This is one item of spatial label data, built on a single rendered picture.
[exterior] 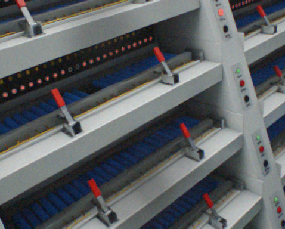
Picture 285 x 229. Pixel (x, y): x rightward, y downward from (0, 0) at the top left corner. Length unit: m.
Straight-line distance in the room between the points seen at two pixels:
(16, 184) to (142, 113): 0.28
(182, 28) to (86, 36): 0.35
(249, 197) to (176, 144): 0.27
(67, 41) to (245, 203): 0.63
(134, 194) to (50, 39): 0.36
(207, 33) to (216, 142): 0.27
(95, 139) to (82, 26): 0.21
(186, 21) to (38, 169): 0.54
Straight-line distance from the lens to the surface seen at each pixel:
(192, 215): 0.89
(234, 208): 0.95
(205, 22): 0.86
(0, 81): 0.72
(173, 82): 0.74
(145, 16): 0.73
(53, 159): 0.59
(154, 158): 0.78
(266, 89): 1.14
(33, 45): 0.58
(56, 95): 0.62
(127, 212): 0.69
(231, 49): 0.90
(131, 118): 0.67
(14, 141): 0.63
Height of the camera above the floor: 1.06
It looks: 10 degrees down
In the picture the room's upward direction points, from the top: 20 degrees counter-clockwise
